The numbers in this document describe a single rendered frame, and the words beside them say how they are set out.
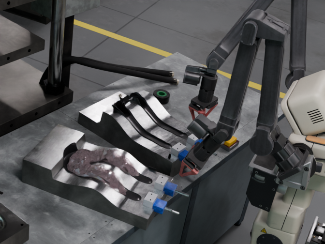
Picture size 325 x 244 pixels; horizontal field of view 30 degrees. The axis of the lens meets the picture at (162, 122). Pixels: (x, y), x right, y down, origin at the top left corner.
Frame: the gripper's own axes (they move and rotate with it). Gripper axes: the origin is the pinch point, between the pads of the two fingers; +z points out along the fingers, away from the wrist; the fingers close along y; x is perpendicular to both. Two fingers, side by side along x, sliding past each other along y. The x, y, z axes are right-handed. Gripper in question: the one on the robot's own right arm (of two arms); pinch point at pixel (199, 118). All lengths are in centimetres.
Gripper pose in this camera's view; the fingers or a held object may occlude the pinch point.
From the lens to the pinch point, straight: 239.4
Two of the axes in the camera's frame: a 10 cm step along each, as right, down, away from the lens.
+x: 7.8, 4.6, -4.3
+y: -6.1, 3.6, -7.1
